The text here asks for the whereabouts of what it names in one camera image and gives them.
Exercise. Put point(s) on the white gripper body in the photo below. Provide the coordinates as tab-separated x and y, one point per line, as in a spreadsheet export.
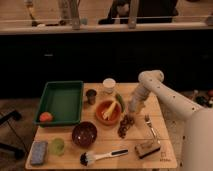
137	102

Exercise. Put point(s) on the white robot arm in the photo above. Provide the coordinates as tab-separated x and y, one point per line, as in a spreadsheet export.
197	147

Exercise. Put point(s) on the orange bowl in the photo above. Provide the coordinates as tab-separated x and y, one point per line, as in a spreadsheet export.
102	107

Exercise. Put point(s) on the purple bowl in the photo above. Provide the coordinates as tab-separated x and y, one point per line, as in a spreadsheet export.
84	134

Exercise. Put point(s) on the green pepper toy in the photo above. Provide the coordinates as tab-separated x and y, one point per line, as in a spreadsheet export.
120	100

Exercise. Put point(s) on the metal fork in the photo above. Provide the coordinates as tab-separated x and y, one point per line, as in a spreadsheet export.
149	124

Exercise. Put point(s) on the brown grape bunch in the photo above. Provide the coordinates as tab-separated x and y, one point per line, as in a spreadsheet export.
125	125

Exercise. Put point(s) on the white cup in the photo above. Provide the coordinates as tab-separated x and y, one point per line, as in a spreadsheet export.
109	85

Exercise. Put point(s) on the yellow banana toy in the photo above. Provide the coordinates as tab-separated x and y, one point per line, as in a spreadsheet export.
108	112

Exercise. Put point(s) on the dark metal cup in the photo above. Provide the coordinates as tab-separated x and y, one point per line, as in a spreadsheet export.
91	96

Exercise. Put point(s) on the wooden block eraser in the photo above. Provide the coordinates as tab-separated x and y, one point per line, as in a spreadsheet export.
146	148

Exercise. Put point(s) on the green plastic tray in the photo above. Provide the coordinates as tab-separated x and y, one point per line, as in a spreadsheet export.
63	100

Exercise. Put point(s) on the white dish brush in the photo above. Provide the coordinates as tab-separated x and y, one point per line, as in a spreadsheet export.
90	157

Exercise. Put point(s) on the orange peach fruit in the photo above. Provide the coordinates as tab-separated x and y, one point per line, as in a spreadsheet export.
45	117

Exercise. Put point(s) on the green plastic cup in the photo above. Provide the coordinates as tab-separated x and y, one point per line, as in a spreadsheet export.
56	147

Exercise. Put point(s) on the blue sponge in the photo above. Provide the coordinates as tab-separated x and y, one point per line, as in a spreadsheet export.
38	153

